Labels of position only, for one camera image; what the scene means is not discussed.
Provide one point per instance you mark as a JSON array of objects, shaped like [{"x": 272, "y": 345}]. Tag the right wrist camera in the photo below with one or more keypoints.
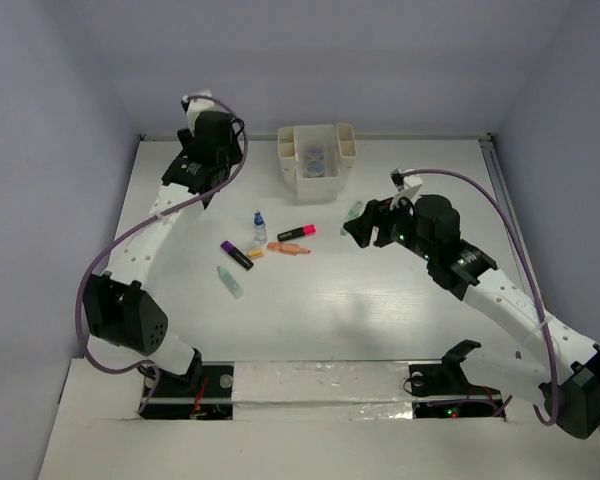
[{"x": 407, "y": 184}]

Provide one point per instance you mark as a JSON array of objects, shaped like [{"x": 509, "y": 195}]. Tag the silver foil strip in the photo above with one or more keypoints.
[{"x": 321, "y": 391}]

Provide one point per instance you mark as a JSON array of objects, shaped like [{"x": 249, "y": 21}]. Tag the green highlighter near basket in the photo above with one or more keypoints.
[{"x": 354, "y": 211}]

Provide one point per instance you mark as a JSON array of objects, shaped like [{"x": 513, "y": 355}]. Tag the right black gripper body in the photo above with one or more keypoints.
[{"x": 397, "y": 225}]

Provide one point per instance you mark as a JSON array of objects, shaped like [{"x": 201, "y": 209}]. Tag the black pink highlighter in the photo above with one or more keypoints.
[{"x": 297, "y": 233}]

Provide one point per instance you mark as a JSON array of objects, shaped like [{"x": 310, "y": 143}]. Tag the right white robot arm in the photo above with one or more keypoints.
[{"x": 568, "y": 384}]

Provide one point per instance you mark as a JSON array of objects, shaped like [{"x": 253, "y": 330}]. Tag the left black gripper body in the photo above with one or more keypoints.
[{"x": 232, "y": 154}]

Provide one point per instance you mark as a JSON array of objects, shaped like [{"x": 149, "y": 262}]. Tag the cream perforated organizer basket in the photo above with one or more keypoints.
[{"x": 340, "y": 153}]

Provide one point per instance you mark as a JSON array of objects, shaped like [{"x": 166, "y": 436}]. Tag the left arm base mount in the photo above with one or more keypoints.
[{"x": 210, "y": 399}]

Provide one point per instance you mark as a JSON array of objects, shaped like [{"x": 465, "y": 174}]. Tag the green highlighter lower left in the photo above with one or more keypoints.
[{"x": 230, "y": 282}]

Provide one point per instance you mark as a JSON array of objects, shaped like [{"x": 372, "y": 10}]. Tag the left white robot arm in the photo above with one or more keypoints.
[{"x": 119, "y": 304}]

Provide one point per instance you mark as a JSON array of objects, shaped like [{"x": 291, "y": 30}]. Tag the clear jar of paperclips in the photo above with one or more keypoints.
[{"x": 315, "y": 169}]

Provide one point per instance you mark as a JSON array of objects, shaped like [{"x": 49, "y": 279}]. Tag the black purple highlighter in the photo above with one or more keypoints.
[{"x": 236, "y": 255}]

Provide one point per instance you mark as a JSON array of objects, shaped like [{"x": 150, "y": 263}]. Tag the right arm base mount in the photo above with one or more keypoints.
[{"x": 440, "y": 389}]

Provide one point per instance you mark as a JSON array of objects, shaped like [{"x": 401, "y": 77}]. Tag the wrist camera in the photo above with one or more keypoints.
[
  {"x": 407, "y": 184},
  {"x": 196, "y": 103}
]

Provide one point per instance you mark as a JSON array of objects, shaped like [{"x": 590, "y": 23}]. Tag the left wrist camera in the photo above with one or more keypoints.
[{"x": 196, "y": 103}]

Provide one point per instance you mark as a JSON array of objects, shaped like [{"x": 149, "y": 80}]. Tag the orange highlighter pen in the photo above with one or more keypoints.
[{"x": 287, "y": 248}]

